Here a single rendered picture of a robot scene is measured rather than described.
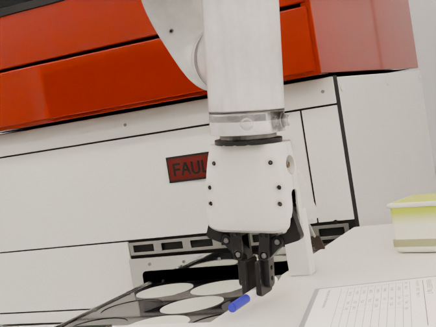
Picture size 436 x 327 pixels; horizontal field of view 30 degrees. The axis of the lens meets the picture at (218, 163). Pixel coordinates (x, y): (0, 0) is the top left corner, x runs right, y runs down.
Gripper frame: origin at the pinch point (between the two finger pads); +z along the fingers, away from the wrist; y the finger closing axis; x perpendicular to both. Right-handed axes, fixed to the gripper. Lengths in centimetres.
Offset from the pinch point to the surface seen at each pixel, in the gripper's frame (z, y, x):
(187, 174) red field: -5, 34, -48
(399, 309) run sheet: 1.1, -17.5, 6.0
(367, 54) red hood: -25, 6, -74
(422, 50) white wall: -28, 20, -197
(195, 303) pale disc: 12.3, 22.6, -27.4
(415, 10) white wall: -41, 22, -197
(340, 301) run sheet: 1.9, -10.3, 1.8
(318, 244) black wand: 1.1, 0.0, -21.5
